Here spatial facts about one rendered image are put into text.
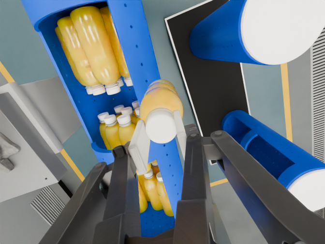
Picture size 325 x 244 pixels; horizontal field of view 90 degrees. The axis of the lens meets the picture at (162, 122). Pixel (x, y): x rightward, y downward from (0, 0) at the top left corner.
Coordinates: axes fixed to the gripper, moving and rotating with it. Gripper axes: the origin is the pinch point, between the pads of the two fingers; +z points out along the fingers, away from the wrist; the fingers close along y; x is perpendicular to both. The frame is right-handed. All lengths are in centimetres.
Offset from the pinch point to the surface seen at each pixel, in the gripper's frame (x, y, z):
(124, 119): -5.0, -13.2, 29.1
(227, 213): -218, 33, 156
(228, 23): 12, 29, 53
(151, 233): -57, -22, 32
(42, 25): 25, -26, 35
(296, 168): -60, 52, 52
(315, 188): -70, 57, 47
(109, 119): -4.8, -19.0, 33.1
